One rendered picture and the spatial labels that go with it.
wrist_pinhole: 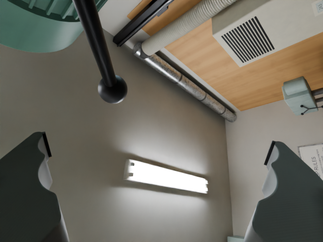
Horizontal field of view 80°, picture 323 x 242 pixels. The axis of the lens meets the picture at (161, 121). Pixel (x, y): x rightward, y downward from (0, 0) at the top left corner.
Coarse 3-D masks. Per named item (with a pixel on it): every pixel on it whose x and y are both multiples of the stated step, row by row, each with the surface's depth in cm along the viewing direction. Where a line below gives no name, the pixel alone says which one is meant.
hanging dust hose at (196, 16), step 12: (204, 0) 152; (216, 0) 146; (228, 0) 144; (192, 12) 159; (204, 12) 155; (216, 12) 155; (168, 24) 177; (180, 24) 168; (192, 24) 165; (156, 36) 185; (168, 36) 179; (180, 36) 178; (144, 48) 197; (156, 48) 193
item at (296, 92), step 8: (296, 80) 186; (304, 80) 182; (288, 88) 189; (296, 88) 186; (304, 88) 183; (320, 88) 195; (288, 96) 199; (296, 96) 194; (304, 96) 191; (312, 96) 200; (288, 104) 207; (296, 104) 205; (304, 104) 204; (312, 104) 203; (296, 112) 222; (304, 112) 217
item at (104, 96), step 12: (84, 0) 12; (84, 12) 13; (96, 12) 14; (84, 24) 14; (96, 24) 14; (96, 36) 15; (96, 48) 16; (96, 60) 18; (108, 60) 18; (108, 72) 19; (108, 84) 21; (120, 84) 22; (108, 96) 22; (120, 96) 23
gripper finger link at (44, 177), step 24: (24, 144) 10; (48, 144) 11; (0, 168) 8; (24, 168) 8; (48, 168) 9; (0, 192) 7; (24, 192) 7; (48, 192) 7; (0, 216) 6; (24, 216) 6; (48, 216) 6; (0, 240) 6; (24, 240) 6; (48, 240) 6
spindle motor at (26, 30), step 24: (0, 0) 19; (24, 0) 19; (48, 0) 20; (72, 0) 20; (96, 0) 22; (0, 24) 22; (24, 24) 22; (48, 24) 22; (72, 24) 24; (24, 48) 26; (48, 48) 27
